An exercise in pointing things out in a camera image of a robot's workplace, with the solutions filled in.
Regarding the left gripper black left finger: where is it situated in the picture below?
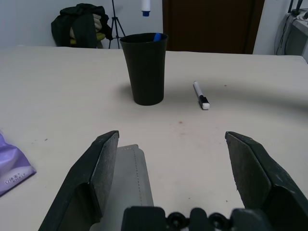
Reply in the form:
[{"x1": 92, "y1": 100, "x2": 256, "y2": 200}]
[{"x1": 38, "y1": 130, "x2": 120, "y2": 231}]

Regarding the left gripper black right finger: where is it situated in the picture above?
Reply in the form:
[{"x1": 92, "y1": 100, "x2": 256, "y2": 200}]
[{"x1": 225, "y1": 131, "x2": 308, "y2": 231}]

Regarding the grey glasses case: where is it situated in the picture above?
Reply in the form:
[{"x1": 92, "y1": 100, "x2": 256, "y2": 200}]
[{"x1": 91, "y1": 143, "x2": 154, "y2": 231}]

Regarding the white marker with black cap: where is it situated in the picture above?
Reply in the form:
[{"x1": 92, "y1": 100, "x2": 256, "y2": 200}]
[{"x1": 193, "y1": 81, "x2": 211, "y2": 111}]

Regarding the purple tissue pack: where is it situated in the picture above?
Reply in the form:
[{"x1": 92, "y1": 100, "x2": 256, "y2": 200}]
[{"x1": 0, "y1": 131, "x2": 37, "y2": 197}]

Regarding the black plastic cup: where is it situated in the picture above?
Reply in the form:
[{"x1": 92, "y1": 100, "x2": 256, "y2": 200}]
[{"x1": 119, "y1": 33, "x2": 168, "y2": 106}]

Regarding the grey desk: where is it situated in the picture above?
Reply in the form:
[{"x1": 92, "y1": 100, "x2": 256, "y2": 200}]
[{"x1": 283, "y1": 12, "x2": 308, "y2": 64}]

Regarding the yellow-green stool cushion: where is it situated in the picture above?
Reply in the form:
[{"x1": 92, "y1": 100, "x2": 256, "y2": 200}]
[{"x1": 69, "y1": 32, "x2": 106, "y2": 48}]

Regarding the black jacket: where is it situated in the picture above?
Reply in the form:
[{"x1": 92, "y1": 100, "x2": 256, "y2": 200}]
[{"x1": 51, "y1": 3, "x2": 113, "y2": 49}]

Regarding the dark brown door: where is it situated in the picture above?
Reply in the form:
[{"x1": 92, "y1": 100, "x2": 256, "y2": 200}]
[{"x1": 162, "y1": 0, "x2": 265, "y2": 55}]

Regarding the beige garment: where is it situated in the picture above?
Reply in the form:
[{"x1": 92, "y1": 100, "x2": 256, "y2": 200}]
[{"x1": 93, "y1": 14, "x2": 103, "y2": 33}]

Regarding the black tripod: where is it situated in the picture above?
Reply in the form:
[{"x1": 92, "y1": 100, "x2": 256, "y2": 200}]
[{"x1": 108, "y1": 0, "x2": 126, "y2": 50}]

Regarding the hanging white blue-capped marker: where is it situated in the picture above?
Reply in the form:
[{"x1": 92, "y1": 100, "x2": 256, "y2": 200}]
[{"x1": 141, "y1": 0, "x2": 152, "y2": 17}]

